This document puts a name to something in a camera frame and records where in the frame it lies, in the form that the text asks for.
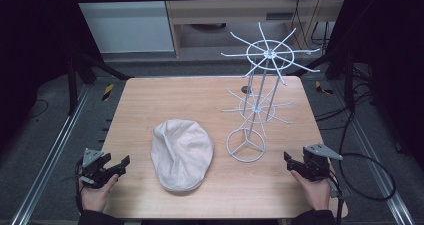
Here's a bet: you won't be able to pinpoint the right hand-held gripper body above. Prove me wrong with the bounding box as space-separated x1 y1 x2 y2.
300 142 344 183

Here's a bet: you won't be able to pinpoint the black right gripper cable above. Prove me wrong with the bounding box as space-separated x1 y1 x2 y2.
328 169 346 225

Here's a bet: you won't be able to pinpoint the yellow black striped tape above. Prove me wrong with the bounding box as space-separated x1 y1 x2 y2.
314 80 334 96
101 83 115 103

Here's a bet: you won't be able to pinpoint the aluminium floor rail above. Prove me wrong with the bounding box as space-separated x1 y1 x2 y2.
10 84 92 225
331 80 417 225

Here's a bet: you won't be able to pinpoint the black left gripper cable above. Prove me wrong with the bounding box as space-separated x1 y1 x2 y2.
74 158 85 215

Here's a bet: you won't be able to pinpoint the white cabinet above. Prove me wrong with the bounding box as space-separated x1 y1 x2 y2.
69 0 176 55

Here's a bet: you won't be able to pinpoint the thin black floor cable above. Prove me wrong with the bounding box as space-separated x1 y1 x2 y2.
27 98 50 120

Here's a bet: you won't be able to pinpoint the wooden shelf unit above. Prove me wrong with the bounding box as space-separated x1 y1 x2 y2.
161 0 350 58

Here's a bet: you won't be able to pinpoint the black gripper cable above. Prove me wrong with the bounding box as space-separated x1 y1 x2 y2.
74 158 85 215
328 169 346 225

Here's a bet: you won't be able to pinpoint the white wire display rack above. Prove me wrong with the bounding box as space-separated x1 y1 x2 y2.
220 21 322 164

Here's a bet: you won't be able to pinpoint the black looped cable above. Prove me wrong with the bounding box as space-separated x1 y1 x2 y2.
314 84 398 203

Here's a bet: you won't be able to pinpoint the black hanging cables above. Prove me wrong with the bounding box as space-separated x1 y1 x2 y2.
290 0 332 50

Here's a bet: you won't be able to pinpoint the person's left hand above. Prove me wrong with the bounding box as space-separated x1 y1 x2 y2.
79 173 120 213

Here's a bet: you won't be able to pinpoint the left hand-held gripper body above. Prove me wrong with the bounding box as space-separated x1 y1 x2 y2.
79 147 115 190

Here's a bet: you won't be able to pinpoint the white flat cap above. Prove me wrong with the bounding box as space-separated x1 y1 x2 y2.
150 118 215 193

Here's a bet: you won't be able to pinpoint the dark curtain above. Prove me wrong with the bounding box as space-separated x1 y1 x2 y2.
328 0 424 173
0 0 103 156

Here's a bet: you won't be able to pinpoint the person's right hand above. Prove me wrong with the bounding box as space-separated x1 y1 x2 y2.
290 164 336 212

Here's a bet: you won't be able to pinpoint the black metal stand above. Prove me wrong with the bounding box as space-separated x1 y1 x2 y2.
293 46 357 113
65 46 134 117

